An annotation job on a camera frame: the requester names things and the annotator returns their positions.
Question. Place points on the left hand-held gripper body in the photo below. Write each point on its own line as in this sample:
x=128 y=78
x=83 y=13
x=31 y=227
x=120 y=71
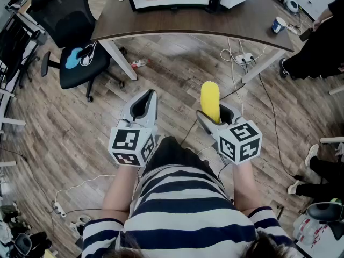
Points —
x=126 y=141

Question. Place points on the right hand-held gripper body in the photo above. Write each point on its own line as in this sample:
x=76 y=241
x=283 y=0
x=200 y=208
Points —
x=242 y=141

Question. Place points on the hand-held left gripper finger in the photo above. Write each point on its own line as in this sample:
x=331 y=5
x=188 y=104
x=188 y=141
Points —
x=153 y=106
x=127 y=110

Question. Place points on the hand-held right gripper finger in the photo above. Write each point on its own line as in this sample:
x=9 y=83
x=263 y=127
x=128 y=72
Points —
x=205 y=121
x=236 y=112

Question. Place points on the yellow corn cob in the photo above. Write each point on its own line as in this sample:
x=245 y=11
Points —
x=210 y=101

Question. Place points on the person's right forearm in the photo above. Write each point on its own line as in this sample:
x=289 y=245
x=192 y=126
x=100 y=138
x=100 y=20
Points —
x=246 y=187

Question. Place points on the person's left forearm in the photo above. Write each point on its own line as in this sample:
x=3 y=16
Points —
x=121 y=189

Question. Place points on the black shorts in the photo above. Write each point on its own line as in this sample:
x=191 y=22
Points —
x=177 y=154

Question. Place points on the clear plastic bottle red label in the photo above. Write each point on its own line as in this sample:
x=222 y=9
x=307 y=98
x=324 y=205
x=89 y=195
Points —
x=139 y=63

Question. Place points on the white power strip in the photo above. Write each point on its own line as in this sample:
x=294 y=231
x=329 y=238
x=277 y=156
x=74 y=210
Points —
x=244 y=58
x=59 y=209

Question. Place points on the white charger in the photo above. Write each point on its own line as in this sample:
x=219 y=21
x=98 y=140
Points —
x=86 y=61

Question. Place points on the black phone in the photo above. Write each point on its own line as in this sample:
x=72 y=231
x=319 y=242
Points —
x=85 y=52

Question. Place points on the blue cloth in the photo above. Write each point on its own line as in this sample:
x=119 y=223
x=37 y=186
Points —
x=71 y=59

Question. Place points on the dark wooden table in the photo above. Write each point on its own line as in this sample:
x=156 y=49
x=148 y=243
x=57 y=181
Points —
x=188 y=23

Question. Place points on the navy white striped shirt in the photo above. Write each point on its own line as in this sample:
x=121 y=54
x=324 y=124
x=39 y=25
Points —
x=185 y=219

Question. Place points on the blue and white cup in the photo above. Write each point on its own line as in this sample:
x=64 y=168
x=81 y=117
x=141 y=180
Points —
x=278 y=25

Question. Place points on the black office chair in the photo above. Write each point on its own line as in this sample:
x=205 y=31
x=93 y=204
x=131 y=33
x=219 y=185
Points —
x=64 y=17
x=16 y=47

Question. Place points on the white round fan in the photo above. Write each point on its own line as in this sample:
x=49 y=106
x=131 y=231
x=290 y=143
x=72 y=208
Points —
x=292 y=5

